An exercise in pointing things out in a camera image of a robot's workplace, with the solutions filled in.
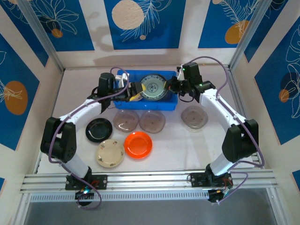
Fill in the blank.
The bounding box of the grey metal panel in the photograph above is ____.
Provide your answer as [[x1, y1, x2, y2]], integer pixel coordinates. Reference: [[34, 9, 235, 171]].
[[23, 187, 278, 225]]

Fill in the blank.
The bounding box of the blue white patterned plate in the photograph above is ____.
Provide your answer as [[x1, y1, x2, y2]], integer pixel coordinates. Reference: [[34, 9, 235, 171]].
[[140, 74, 170, 101]]

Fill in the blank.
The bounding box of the short aluminium frame beam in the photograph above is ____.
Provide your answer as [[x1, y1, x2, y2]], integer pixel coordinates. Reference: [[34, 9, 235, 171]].
[[267, 187, 288, 225], [13, 192, 33, 225]]

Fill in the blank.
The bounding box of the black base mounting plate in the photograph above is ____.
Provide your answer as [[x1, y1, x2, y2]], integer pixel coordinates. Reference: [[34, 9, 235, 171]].
[[65, 174, 108, 191], [191, 172, 234, 188]]

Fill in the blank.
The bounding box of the brown translucent plate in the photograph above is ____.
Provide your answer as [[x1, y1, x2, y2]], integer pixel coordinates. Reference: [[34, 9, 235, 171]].
[[139, 110, 166, 134], [180, 105, 209, 130]]

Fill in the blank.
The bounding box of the aluminium frame post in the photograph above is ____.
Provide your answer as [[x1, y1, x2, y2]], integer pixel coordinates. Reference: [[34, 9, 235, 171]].
[[17, 0, 65, 72], [228, 0, 276, 68]]

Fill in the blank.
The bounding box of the orange plastic plate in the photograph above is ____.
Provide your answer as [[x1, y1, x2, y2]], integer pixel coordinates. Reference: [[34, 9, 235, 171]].
[[124, 131, 153, 160]]

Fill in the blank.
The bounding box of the long aluminium frame rail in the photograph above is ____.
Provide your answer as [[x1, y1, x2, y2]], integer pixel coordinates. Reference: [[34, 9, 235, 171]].
[[20, 169, 276, 193]]

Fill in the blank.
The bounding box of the glossy black plate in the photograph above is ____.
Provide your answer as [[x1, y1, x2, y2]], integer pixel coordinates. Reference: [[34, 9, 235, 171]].
[[85, 118, 113, 143]]

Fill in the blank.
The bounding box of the cream plate with brown flowers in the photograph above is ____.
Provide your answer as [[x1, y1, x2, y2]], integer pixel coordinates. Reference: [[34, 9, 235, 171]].
[[95, 139, 125, 168]]

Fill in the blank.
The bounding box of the blue plastic bin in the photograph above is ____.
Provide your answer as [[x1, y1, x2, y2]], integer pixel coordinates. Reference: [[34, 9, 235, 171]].
[[113, 69, 178, 111]]

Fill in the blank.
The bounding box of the thin aluminium side rail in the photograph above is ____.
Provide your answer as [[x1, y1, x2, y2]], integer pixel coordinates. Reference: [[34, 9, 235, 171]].
[[228, 65, 261, 165]]

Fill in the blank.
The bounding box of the small black controller board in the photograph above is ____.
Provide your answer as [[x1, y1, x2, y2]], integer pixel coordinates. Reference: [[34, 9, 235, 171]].
[[208, 187, 233, 203], [75, 186, 95, 201]]

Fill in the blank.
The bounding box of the clear plastic plate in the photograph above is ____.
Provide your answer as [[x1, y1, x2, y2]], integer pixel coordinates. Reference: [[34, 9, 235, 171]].
[[112, 110, 139, 134]]

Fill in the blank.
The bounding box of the slotted grey cable duct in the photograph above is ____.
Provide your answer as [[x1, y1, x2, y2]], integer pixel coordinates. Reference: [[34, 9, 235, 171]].
[[30, 191, 211, 203]]

